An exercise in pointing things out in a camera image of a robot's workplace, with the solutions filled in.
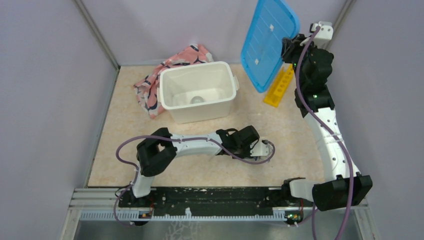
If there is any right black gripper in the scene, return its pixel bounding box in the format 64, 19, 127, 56
281, 33, 320, 88

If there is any blue plastic bin lid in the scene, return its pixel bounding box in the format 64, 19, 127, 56
240, 0, 300, 93

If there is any white plastic storage bin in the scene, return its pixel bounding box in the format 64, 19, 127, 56
158, 61, 240, 124

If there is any white round ball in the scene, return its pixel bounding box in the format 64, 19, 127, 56
190, 96, 205, 104

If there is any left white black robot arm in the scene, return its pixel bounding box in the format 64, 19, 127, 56
130, 125, 260, 207

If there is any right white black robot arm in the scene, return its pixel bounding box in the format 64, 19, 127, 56
281, 34, 373, 211

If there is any yellow test tube rack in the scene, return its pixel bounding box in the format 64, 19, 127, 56
263, 63, 294, 108

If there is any pink patterned cloth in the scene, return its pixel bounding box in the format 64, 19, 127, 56
133, 44, 214, 119

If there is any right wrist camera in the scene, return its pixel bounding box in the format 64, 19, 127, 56
309, 21, 334, 45

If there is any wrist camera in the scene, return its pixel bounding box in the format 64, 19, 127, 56
309, 21, 334, 45
250, 139, 273, 158

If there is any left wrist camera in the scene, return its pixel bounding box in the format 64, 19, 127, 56
250, 139, 273, 158

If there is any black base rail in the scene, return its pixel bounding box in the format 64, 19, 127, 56
117, 186, 315, 218

